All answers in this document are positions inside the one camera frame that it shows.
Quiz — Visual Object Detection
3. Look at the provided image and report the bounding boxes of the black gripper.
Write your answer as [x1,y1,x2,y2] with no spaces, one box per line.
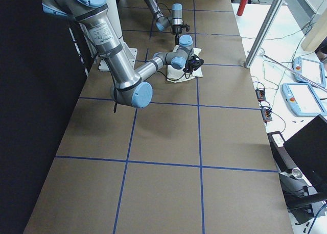
[183,55,204,74]
[171,25,184,45]

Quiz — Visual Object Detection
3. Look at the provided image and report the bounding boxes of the cream long-sleeve t-shirt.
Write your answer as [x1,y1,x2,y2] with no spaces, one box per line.
[166,46,204,83]

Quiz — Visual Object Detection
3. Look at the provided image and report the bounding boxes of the reacher grabber stick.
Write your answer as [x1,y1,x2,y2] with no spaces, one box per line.
[258,48,327,88]

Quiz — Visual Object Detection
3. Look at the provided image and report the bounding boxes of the orange black connector block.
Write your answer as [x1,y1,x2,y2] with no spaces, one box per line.
[255,88,266,102]

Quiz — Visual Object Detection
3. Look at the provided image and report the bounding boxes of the red cylindrical bottle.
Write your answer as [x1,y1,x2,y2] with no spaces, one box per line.
[237,0,248,16]

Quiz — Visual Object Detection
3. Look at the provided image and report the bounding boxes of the near blue teach pendant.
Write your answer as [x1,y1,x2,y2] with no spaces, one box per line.
[282,83,326,117]

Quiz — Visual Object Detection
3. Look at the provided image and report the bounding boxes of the blue teach pendant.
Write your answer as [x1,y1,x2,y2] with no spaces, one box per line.
[293,57,326,88]
[282,83,326,117]

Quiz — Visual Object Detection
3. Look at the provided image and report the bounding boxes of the far blue teach pendant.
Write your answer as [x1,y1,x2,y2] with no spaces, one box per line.
[293,57,326,88]

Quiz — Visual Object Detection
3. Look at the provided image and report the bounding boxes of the black box with label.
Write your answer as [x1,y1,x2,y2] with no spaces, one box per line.
[267,131,297,172]

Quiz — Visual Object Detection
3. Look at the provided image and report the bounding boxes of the black monitor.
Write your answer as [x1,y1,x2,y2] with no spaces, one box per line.
[284,115,326,192]

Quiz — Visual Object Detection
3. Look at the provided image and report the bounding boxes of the silver metal cup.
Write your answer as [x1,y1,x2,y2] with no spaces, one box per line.
[287,168,303,180]

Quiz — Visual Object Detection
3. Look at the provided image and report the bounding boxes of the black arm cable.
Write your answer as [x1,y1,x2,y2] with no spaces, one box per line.
[157,50,195,81]

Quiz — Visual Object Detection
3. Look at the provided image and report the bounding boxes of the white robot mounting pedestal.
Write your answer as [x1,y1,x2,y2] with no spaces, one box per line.
[96,0,137,69]

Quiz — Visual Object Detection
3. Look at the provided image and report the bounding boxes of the aluminium frame post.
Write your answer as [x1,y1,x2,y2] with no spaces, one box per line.
[244,0,284,68]

